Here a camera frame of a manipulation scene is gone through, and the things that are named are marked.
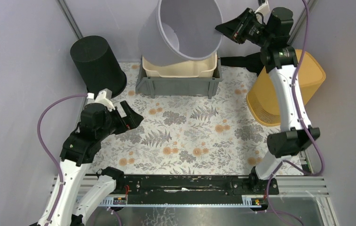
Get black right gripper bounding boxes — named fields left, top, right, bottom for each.
left=214, top=8, right=271, bottom=48

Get black ribbed waste bin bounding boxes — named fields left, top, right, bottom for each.
left=70, top=35, right=127, bottom=98

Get grey round plastic bin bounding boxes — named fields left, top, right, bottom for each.
left=138, top=0, right=223, bottom=66

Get grey plastic crate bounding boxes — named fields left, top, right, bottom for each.
left=135, top=59, right=223, bottom=99

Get yellow slatted waste basket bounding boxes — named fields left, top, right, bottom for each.
left=246, top=49, right=326, bottom=131

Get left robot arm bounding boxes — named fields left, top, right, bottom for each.
left=36, top=101, right=143, bottom=226

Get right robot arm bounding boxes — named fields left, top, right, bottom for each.
left=215, top=7, right=320, bottom=194

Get black crumpled cloth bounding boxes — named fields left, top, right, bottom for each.
left=220, top=52, right=264, bottom=76

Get cream perforated plastic basket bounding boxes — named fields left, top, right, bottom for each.
left=142, top=52, right=218, bottom=78

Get floral patterned table mat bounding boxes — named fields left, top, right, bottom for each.
left=89, top=63, right=280, bottom=175

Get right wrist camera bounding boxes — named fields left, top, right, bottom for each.
left=255, top=0, right=270, bottom=16

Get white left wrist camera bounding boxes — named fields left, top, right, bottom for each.
left=86, top=89, right=116, bottom=112

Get right aluminium frame post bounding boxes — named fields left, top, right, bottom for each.
left=285, top=0, right=318, bottom=39

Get aluminium frame post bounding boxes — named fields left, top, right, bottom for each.
left=56, top=0, right=83, bottom=40
left=285, top=0, right=318, bottom=39

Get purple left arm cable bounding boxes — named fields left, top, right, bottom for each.
left=37, top=93, right=88, bottom=226

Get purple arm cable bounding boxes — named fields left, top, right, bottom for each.
left=37, top=93, right=88, bottom=226
left=263, top=0, right=326, bottom=226

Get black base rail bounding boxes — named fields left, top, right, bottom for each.
left=108, top=174, right=279, bottom=207

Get left aluminium frame post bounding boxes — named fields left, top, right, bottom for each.
left=56, top=0, right=83, bottom=40

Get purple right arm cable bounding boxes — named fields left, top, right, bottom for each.
left=263, top=0, right=326, bottom=226

